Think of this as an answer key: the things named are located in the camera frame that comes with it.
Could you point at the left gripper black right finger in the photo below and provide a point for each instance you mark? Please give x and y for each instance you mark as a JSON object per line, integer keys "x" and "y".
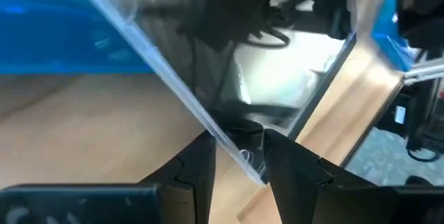
{"x": 295, "y": 182}

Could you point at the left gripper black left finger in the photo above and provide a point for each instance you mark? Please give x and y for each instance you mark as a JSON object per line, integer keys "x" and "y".
{"x": 194, "y": 182}

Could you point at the black clear jewel case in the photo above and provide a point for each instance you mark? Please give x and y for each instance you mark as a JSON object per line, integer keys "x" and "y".
{"x": 277, "y": 78}

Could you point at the blue jewel case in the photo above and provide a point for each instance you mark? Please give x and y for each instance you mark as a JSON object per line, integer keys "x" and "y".
{"x": 52, "y": 33}
{"x": 388, "y": 40}

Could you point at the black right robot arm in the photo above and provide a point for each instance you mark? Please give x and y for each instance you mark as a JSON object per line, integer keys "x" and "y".
{"x": 423, "y": 9}

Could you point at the silver metal edge bracket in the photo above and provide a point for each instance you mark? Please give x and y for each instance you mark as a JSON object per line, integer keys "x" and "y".
{"x": 426, "y": 71}

